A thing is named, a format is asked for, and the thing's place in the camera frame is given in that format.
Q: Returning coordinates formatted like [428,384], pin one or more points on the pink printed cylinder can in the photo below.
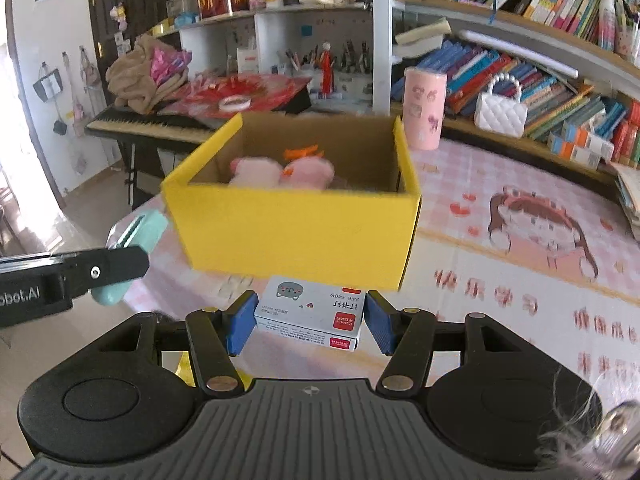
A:
[424,110]

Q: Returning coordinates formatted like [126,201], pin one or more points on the red paper decorations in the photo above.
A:
[270,90]

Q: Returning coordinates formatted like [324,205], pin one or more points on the stack of papers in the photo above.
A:
[630,200]

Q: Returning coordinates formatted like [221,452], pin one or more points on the yellow cardboard box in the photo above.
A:
[290,230]

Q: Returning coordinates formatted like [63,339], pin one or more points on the pink orange chick plush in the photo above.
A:
[310,170]

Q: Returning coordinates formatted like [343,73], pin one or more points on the black electric piano keyboard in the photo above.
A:
[145,125]

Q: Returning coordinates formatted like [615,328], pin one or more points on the beige crumpled cloth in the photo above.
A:
[130,77]

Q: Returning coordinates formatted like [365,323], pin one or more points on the white rolled paper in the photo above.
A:
[520,52]

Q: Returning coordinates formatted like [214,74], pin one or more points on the white pen holder box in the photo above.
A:
[350,82]

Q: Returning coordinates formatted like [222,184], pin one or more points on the row of blue and red books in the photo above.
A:
[550,95]

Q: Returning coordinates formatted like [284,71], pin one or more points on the black keyboard stand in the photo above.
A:
[131,175]

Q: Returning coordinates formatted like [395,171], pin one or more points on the white tape roll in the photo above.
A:
[234,104]

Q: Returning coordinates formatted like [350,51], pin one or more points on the green eraser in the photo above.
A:
[145,227]

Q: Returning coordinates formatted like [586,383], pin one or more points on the pink plush door charm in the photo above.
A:
[117,12]

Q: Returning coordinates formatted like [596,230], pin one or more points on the white pen cup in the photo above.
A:
[629,35]

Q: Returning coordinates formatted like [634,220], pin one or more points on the pink pig plush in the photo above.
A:
[255,172]

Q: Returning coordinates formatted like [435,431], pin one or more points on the pastel striped bottle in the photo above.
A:
[606,20]

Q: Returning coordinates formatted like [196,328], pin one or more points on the cream thick book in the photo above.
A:
[422,35]

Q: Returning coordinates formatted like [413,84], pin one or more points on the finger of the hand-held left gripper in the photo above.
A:
[115,267]

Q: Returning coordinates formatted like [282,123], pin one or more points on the white bookshelf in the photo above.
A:
[382,35]

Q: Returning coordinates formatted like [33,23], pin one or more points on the grey fuzzy fur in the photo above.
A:
[570,410]

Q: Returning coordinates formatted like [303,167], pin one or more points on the teal small box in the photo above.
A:
[187,20]

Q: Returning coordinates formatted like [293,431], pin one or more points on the red dress figurine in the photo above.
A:
[327,72]

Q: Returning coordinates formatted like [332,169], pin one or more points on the white orange carton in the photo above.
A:
[590,145]
[570,155]

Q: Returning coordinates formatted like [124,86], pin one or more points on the white red-label box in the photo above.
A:
[247,60]

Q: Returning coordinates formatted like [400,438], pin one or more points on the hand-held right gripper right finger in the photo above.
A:
[380,322]

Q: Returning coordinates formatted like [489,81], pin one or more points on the dark hanging wall pouch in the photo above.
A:
[47,84]

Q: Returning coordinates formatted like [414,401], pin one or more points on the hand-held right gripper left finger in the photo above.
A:
[242,322]

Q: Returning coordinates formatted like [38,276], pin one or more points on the pink foil wrapper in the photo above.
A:
[170,65]

